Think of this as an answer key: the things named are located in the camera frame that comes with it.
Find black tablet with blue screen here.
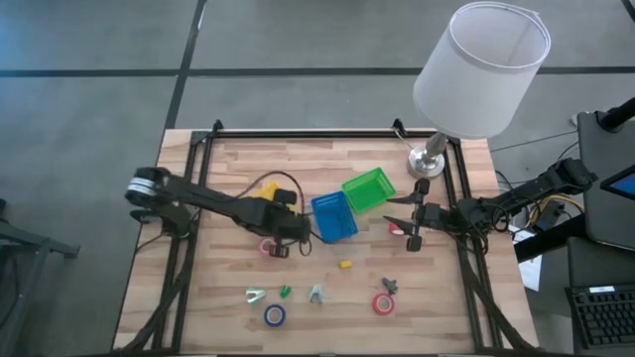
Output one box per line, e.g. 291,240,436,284
599,166,635,202

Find blue tape roll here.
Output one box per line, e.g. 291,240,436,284
263,303,288,328

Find blue plastic basket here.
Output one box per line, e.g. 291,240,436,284
310,189,360,245

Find grey laptop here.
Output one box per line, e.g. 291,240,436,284
576,111,635,252

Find black beam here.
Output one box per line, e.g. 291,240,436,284
513,213,586,264

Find white shade silver table lamp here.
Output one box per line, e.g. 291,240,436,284
406,0,552,179

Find yellow plastic basket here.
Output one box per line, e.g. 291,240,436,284
252,179,305,215

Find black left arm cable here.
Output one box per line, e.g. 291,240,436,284
231,171,307,215

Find white lamp cord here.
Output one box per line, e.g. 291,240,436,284
394,128,416,153

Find black keyboard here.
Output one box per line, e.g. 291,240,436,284
565,284,635,351

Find black stand pole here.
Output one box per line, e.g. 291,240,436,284
597,96,635,133

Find green plastic basket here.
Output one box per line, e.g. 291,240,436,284
340,167,398,215

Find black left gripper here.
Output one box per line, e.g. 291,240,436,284
247,186,313,260

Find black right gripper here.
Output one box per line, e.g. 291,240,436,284
382,178,451,252

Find white paper sheet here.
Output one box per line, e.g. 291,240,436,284
513,230,545,293

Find yellow cable bundle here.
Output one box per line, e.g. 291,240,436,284
528,193,572,224

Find black metal table frame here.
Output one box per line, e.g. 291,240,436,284
113,127,540,356

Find black tripod stand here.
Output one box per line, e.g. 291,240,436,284
0,197,80,343

